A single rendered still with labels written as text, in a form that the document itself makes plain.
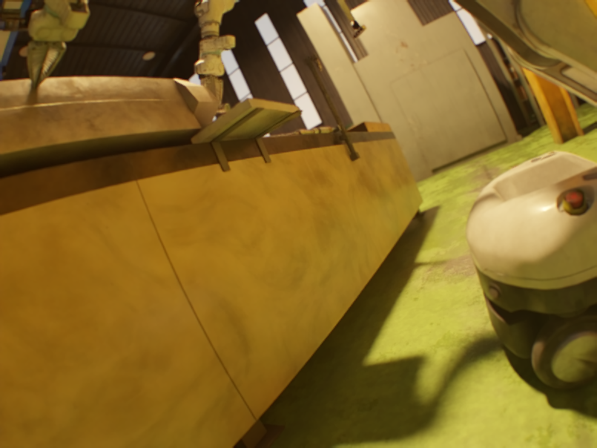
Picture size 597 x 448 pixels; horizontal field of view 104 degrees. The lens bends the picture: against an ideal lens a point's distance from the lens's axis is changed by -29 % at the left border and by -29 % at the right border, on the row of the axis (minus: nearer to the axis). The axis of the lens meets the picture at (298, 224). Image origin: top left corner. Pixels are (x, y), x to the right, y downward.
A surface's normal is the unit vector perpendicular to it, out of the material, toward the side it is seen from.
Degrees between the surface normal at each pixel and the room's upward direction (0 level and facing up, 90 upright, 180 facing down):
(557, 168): 73
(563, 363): 90
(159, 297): 90
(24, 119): 80
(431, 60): 90
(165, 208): 90
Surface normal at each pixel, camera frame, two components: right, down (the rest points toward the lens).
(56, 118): 0.70, -0.47
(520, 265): -0.87, 0.44
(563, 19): -0.44, 0.24
